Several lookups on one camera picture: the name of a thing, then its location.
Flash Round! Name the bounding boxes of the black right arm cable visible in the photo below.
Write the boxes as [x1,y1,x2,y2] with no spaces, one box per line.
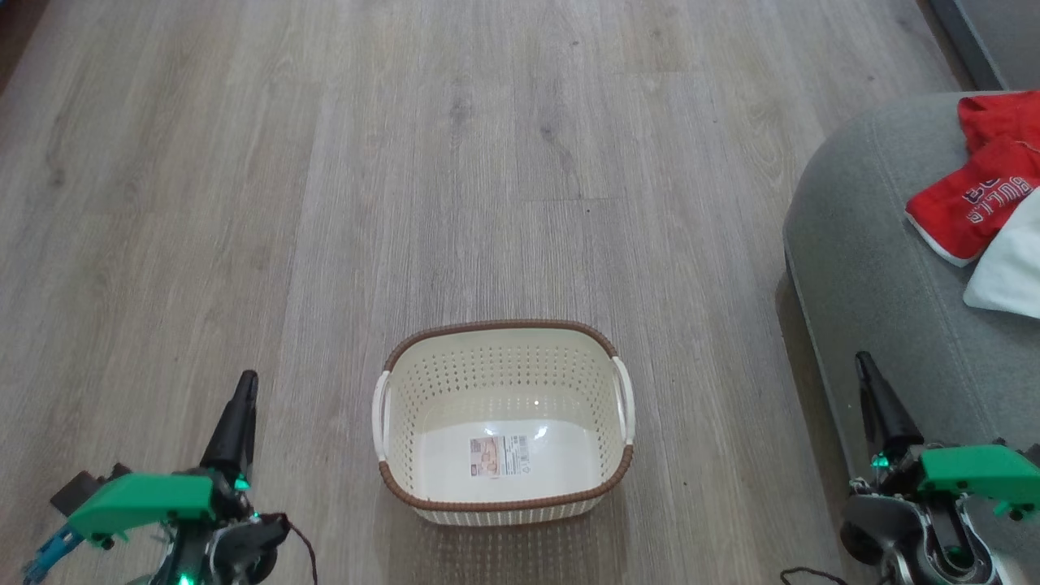
[780,566,847,585]

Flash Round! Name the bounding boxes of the grey fabric furniture piece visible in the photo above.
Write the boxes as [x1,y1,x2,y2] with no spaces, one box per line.
[926,0,1040,92]

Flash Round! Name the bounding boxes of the paper label sticker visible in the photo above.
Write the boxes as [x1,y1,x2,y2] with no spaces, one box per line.
[470,435,531,478]

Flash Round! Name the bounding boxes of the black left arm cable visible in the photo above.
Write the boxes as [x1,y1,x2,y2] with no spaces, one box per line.
[283,514,320,585]

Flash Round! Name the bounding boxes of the blue cable connector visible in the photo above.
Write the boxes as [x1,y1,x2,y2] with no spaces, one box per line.
[23,524,86,585]

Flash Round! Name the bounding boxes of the cream basket with brown rim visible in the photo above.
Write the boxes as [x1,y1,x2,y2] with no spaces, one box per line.
[372,319,635,527]

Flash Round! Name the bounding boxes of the grey fabric sofa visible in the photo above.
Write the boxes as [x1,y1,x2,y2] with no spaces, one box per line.
[782,91,1040,585]

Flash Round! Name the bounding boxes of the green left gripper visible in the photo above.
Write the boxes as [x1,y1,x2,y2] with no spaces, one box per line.
[69,370,260,542]

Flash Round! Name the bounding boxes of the white garment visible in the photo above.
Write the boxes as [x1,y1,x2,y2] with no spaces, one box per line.
[963,189,1040,319]

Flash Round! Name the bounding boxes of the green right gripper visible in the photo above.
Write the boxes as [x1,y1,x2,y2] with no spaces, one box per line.
[855,351,1040,522]

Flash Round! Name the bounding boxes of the red basketball jersey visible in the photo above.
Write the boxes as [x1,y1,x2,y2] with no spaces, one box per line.
[905,91,1040,267]

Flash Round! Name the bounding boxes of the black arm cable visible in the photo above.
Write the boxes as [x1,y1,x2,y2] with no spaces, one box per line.
[780,566,847,585]
[283,514,320,585]

